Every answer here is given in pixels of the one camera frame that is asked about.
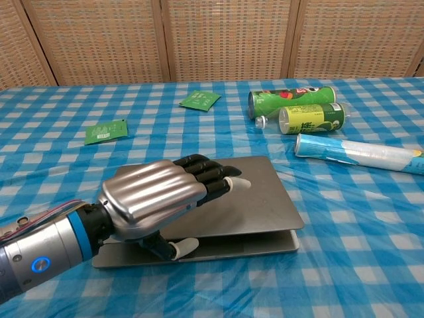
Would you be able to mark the green sachet with white label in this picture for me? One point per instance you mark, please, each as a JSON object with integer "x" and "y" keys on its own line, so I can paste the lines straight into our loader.
{"x": 106, "y": 132}

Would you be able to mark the green potato chip can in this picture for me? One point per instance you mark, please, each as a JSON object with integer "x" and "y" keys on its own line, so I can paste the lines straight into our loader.
{"x": 291, "y": 97}

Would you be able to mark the blue white checkered tablecloth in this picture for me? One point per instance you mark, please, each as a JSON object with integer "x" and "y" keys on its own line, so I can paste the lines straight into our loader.
{"x": 348, "y": 232}

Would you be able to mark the wooden woven folding screen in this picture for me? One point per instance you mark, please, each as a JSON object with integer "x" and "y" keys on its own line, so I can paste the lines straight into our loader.
{"x": 225, "y": 39}

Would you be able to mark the green sachet with white print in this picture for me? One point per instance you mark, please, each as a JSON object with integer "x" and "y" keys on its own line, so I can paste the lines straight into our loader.
{"x": 200, "y": 100}

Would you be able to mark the silver laptop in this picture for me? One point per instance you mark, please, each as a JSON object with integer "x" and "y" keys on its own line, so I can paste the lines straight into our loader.
{"x": 261, "y": 202}

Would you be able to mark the blue white cling film tube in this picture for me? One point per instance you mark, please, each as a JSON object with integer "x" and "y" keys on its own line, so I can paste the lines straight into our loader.
{"x": 357, "y": 152}

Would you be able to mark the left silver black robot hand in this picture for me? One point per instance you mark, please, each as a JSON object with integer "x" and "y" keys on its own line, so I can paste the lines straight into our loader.
{"x": 149, "y": 192}

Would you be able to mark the green tea bottle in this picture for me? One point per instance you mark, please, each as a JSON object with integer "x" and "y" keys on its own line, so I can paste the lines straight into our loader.
{"x": 308, "y": 118}

